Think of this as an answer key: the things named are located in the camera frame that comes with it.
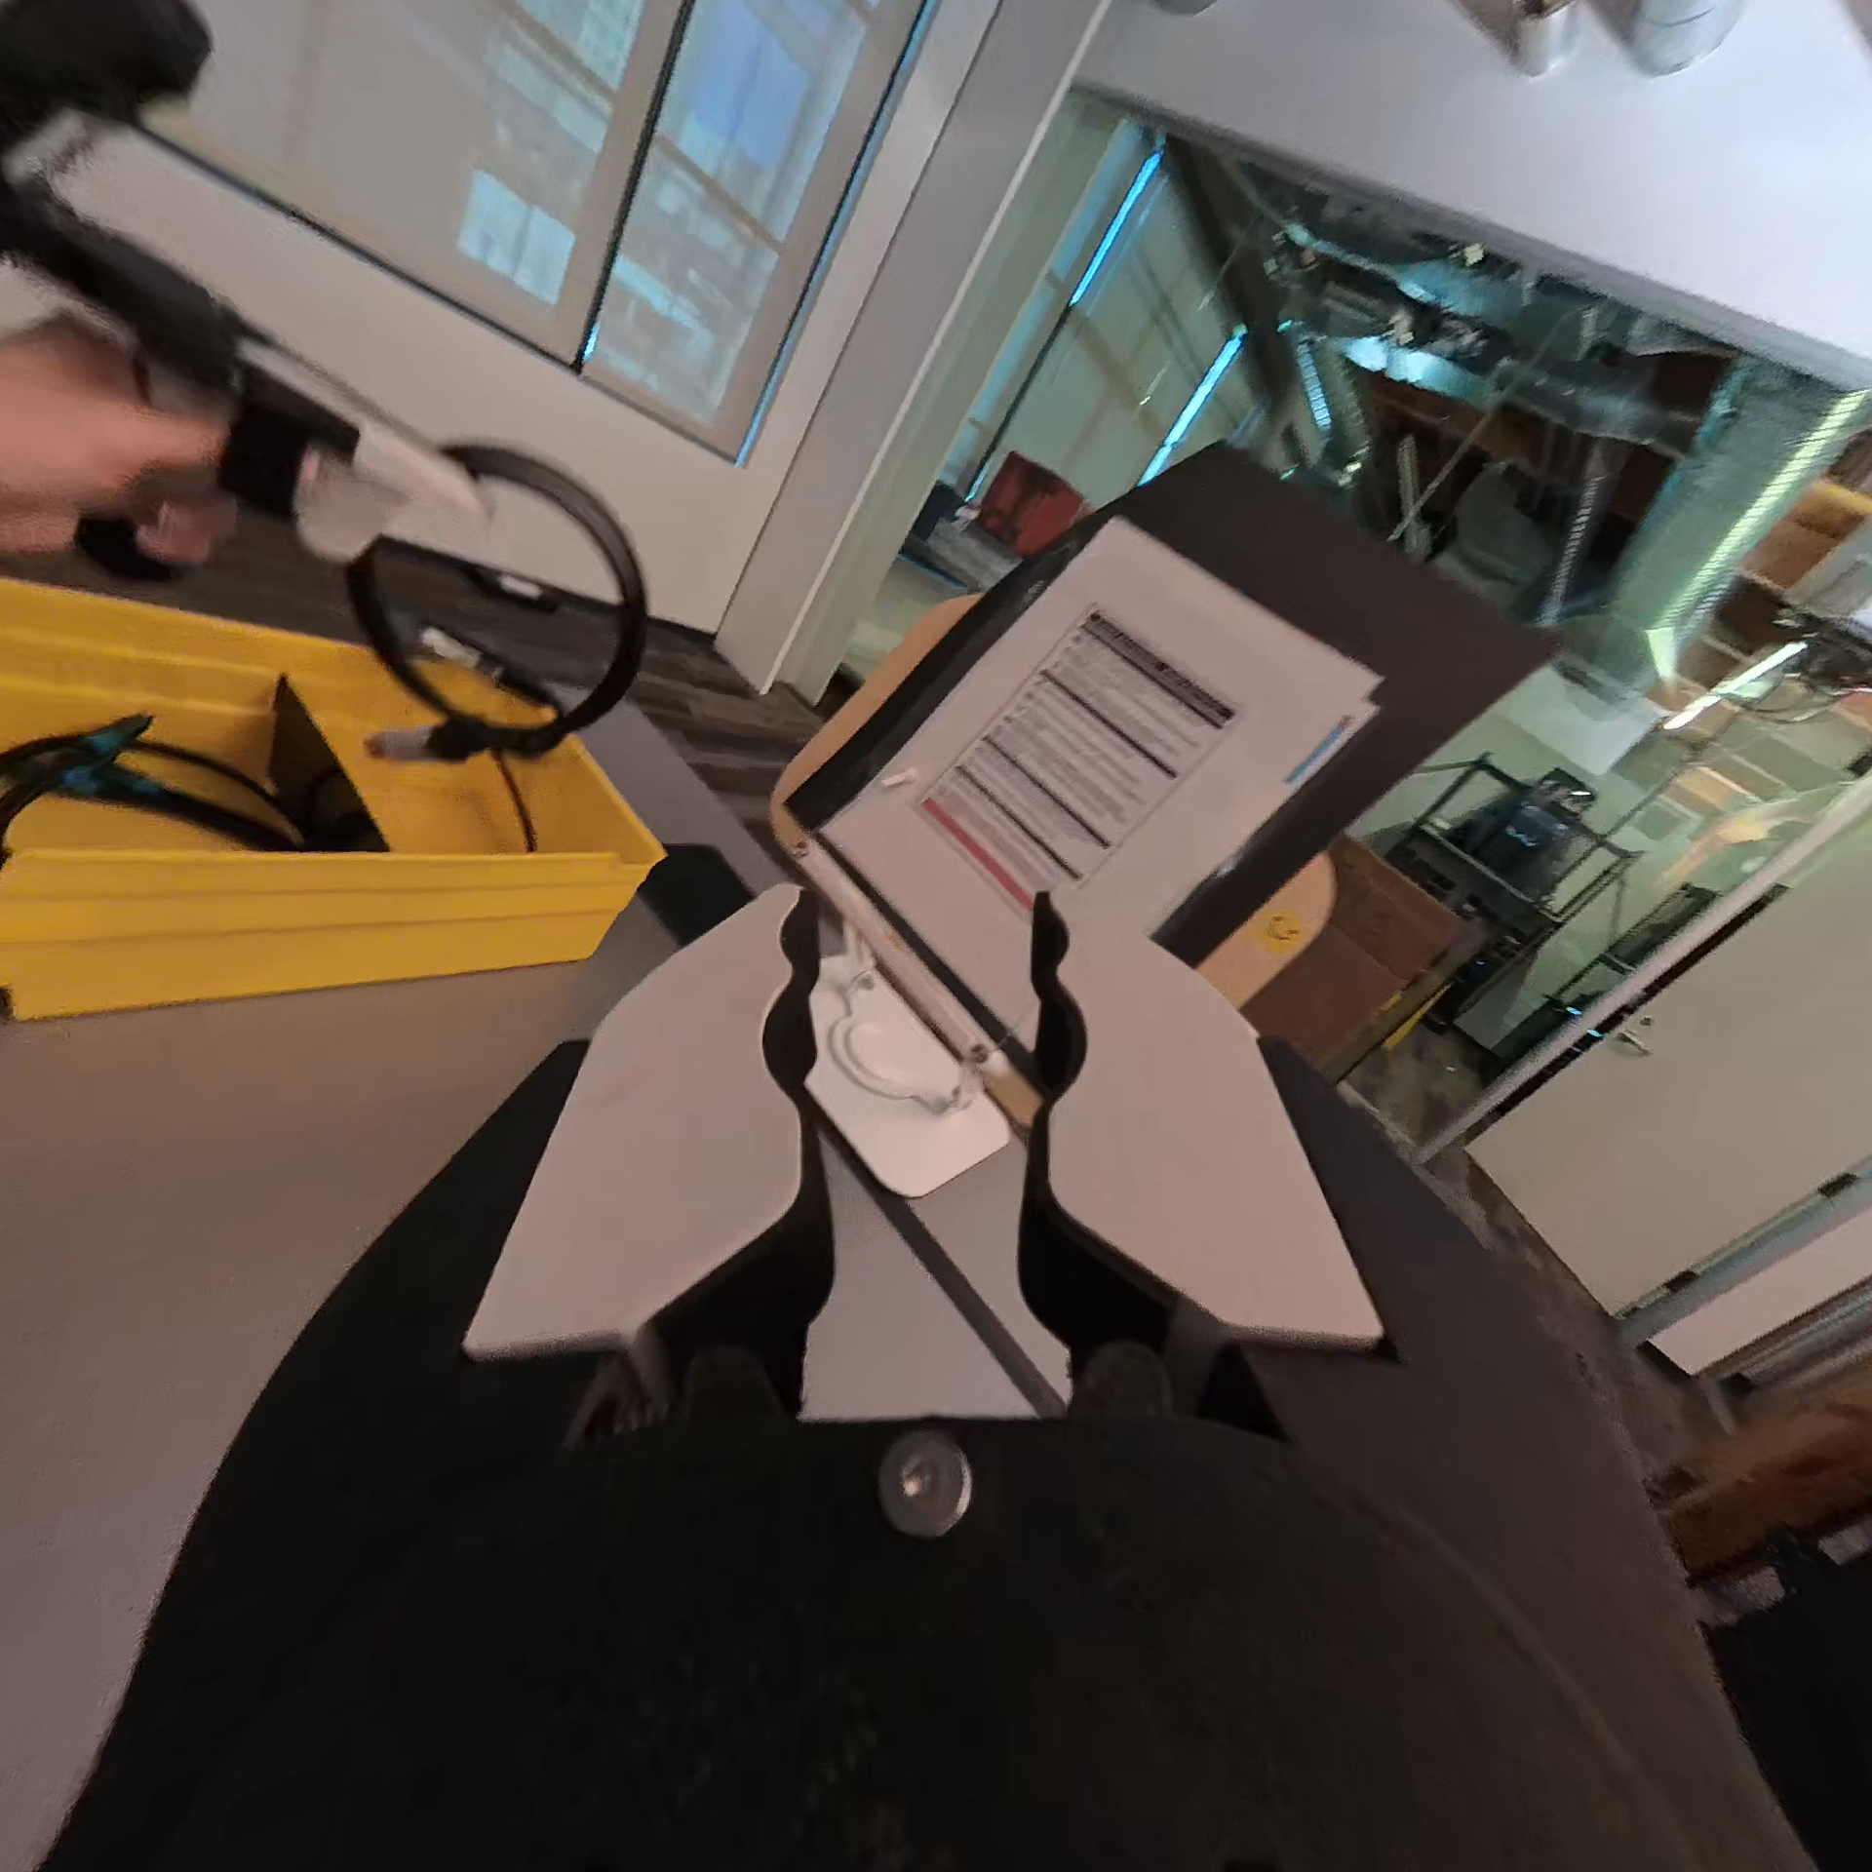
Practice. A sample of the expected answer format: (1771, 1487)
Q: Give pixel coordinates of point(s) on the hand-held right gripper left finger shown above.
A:
(658, 1170)

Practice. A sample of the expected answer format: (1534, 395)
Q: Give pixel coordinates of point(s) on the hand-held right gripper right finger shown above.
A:
(1213, 1170)

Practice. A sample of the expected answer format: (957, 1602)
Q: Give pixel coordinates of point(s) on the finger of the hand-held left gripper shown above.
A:
(351, 519)
(396, 464)

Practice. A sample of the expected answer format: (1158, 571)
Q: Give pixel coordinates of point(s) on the yellow plastic bin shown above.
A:
(292, 921)

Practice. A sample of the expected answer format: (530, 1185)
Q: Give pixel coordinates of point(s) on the person's left hand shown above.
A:
(87, 439)

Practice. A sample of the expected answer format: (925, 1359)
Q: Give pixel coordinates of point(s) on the yellow smiley sticker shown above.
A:
(1283, 929)

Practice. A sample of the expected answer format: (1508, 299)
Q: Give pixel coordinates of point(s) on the brown cardboard box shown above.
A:
(1375, 937)

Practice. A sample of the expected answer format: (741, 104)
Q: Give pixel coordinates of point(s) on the instruction sign on stand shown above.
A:
(1390, 585)
(1286, 878)

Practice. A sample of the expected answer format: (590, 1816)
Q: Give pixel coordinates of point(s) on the large gridded window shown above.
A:
(439, 144)

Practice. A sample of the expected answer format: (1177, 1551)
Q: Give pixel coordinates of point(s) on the printed instruction sheet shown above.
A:
(1244, 645)

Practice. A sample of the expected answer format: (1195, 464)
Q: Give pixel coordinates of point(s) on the red case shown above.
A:
(1033, 503)

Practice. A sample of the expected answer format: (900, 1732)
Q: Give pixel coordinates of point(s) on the black equipment case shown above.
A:
(1800, 1712)

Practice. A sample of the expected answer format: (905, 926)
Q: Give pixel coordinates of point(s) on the silver flexible duct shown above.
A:
(1725, 510)

